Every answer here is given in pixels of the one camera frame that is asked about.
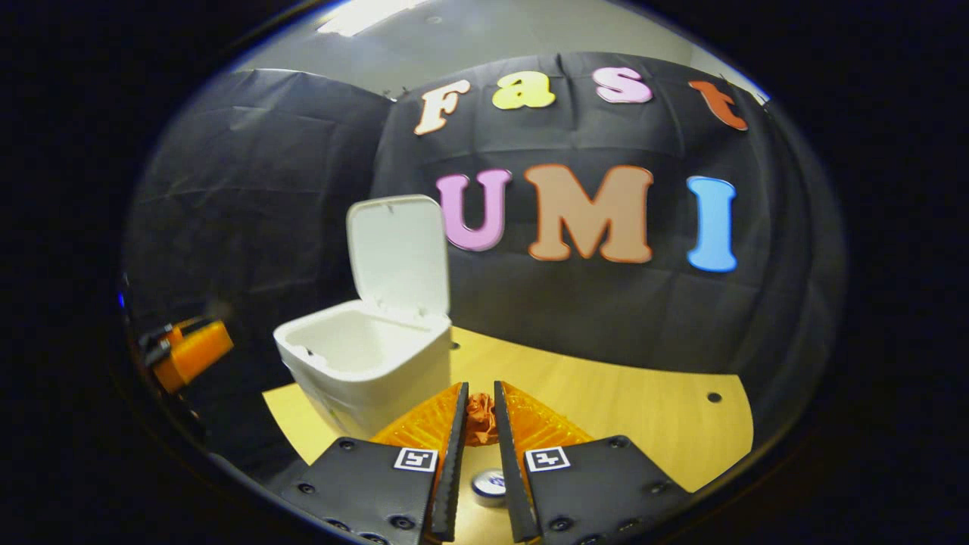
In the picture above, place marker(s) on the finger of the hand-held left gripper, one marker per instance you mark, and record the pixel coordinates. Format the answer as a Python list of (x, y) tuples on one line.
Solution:
[(198, 352)]

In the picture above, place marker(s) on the blue pop can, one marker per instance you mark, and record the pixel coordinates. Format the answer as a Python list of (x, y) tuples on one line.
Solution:
[(489, 488)]

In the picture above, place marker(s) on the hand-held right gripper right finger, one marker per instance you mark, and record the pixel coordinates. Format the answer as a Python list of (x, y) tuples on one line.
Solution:
[(511, 469)]

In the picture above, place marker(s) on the wooden desktop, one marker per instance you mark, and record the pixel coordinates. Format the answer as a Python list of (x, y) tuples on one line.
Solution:
[(628, 416)]

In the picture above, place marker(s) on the orange paper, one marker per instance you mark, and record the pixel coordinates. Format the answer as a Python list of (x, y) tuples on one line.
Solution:
[(481, 420)]

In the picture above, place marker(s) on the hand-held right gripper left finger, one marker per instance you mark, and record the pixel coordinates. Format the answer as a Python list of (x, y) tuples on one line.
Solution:
[(453, 469)]

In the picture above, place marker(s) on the white desktop garbage bin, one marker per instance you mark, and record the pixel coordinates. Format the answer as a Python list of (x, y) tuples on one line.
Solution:
[(363, 378)]

